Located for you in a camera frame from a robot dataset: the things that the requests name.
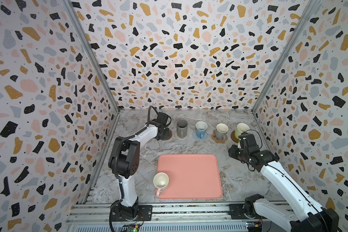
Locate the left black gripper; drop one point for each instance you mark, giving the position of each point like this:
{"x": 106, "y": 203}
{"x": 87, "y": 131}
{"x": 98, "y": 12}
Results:
{"x": 167, "y": 134}

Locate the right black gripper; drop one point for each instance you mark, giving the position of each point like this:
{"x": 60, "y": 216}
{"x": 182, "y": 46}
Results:
{"x": 236, "y": 152}

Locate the dark brown wooden coaster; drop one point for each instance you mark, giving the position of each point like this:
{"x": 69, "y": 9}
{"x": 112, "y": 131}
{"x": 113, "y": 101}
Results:
{"x": 168, "y": 136}

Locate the dark grey mug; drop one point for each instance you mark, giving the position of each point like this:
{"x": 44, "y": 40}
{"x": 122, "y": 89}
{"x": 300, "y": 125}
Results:
{"x": 182, "y": 128}

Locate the blue grey woven coaster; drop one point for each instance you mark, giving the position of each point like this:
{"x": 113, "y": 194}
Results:
{"x": 194, "y": 135}

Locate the light green mug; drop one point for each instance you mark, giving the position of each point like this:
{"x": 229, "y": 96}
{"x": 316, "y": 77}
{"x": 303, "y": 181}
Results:
{"x": 241, "y": 127}

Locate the grey mug blue handle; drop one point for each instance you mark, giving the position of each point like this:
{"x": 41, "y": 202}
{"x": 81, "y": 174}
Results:
{"x": 201, "y": 128}

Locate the brown paw shaped coaster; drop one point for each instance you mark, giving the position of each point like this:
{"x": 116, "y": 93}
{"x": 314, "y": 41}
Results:
{"x": 219, "y": 141}

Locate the cream mug grey handle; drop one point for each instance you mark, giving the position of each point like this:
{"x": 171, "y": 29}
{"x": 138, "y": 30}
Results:
{"x": 221, "y": 131}

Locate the cream mug pink handle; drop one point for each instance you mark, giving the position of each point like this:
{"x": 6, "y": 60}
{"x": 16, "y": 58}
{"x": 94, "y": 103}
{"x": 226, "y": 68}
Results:
{"x": 161, "y": 182}

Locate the beige braided round coaster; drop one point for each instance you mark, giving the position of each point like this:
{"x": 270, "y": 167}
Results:
{"x": 181, "y": 138}

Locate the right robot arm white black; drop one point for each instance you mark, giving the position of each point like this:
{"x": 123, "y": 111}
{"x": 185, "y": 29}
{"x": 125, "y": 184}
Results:
{"x": 307, "y": 214}

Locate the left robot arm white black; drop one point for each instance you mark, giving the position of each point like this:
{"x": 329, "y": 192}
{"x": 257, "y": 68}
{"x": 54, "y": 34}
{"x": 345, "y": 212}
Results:
{"x": 124, "y": 162}

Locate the pink rectangular tray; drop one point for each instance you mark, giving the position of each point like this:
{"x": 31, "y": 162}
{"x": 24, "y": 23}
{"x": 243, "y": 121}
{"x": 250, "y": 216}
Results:
{"x": 188, "y": 176}

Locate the right circuit board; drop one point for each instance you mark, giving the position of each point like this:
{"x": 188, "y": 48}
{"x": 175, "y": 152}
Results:
{"x": 254, "y": 226}

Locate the circuit board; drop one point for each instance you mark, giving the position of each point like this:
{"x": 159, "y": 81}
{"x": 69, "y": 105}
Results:
{"x": 254, "y": 226}
{"x": 132, "y": 227}

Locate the left circuit board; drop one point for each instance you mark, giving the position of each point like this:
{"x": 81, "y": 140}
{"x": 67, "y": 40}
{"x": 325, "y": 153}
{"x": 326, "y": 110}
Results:
{"x": 132, "y": 227}

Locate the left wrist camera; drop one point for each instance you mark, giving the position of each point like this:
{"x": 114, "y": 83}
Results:
{"x": 164, "y": 119}

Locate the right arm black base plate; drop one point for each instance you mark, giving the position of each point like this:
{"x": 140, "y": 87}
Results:
{"x": 243, "y": 211}

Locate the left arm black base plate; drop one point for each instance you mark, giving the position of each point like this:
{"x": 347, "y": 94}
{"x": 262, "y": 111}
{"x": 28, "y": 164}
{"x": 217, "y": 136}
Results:
{"x": 146, "y": 213}

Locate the aluminium mounting rail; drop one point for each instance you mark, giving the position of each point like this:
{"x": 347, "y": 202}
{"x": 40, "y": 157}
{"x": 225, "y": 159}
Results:
{"x": 166, "y": 217}

